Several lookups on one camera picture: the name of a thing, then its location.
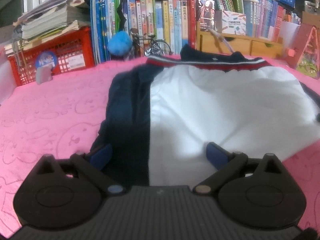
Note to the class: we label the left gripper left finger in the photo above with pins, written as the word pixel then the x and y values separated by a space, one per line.
pixel 91 166

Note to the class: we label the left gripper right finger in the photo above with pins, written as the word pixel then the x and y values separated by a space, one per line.
pixel 229 165

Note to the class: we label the white and navy jacket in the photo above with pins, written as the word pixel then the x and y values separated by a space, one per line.
pixel 161 115

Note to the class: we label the pink bunny pattern blanket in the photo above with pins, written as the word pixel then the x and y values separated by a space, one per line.
pixel 63 116

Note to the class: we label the red plastic crate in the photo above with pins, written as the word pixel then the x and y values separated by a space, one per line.
pixel 67 53

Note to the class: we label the round blue tag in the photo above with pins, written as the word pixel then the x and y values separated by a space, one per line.
pixel 45 66

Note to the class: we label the white paper bag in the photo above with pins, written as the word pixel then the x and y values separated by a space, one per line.
pixel 7 81

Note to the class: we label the wooden drawer organizer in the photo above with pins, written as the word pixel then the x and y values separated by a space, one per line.
pixel 227 43

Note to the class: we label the blue plush ball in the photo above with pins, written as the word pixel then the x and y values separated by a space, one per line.
pixel 120 44

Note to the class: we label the miniature bicycle model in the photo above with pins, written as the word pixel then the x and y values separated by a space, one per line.
pixel 147 45

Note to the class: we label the pink triangular toy house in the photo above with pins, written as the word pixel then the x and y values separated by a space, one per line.
pixel 303 55

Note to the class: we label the white patterned small box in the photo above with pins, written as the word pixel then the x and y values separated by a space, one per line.
pixel 230 22

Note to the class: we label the row of books right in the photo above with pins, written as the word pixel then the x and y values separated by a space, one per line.
pixel 263 17

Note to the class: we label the row of books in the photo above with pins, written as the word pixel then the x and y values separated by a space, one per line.
pixel 171 20
pixel 263 17

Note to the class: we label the stack of papers and books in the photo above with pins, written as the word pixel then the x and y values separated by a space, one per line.
pixel 46 18

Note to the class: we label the row of books left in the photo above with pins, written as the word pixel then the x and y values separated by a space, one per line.
pixel 171 20

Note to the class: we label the smartphone with lit screen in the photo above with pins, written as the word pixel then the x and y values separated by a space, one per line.
pixel 205 14

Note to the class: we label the brown cardboard box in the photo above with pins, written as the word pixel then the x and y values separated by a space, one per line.
pixel 311 19

